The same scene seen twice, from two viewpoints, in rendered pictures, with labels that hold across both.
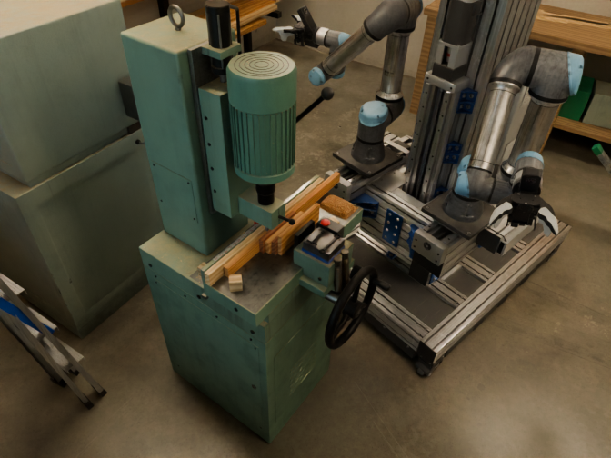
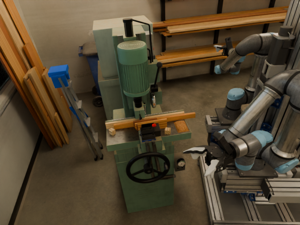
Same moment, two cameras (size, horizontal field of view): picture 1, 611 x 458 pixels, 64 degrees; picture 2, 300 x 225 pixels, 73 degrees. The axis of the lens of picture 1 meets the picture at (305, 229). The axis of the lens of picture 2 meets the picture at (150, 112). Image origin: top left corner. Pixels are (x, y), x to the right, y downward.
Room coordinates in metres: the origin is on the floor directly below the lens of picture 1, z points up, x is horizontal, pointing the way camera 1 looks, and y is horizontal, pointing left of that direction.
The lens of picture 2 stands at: (0.43, -0.82, 1.87)
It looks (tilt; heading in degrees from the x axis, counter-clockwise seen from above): 36 degrees down; 49
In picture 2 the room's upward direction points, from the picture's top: 4 degrees counter-clockwise
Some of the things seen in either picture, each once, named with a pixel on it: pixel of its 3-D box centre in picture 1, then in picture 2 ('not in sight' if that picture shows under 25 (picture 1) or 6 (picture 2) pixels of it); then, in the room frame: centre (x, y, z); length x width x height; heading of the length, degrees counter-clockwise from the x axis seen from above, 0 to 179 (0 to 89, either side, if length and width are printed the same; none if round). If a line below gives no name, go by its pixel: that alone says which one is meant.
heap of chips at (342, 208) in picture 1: (337, 204); (181, 125); (1.35, -0.11, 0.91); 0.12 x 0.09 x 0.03; 56
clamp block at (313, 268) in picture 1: (323, 255); (150, 139); (1.08, -0.06, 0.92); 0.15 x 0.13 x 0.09; 146
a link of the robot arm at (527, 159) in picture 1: (528, 170); (250, 143); (1.17, -0.64, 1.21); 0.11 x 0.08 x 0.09; 159
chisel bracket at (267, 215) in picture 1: (262, 209); (139, 109); (1.17, 0.14, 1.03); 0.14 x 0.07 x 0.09; 56
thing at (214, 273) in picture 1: (270, 225); (145, 119); (1.20, 0.12, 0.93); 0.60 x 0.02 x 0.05; 146
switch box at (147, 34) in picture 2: not in sight; (148, 43); (1.45, 0.31, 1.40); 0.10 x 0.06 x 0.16; 56
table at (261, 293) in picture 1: (301, 253); (148, 136); (1.13, 0.01, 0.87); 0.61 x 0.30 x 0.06; 146
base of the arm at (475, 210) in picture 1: (465, 199); (254, 156); (1.46, -0.60, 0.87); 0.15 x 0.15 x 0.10
